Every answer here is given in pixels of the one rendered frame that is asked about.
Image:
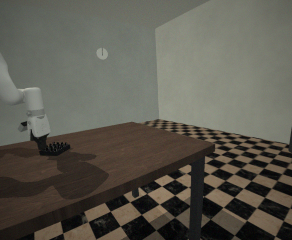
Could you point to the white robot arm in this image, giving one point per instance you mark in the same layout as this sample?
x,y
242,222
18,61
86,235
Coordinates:
x,y
10,95

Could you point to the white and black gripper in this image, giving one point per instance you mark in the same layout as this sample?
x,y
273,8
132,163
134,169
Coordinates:
x,y
38,129

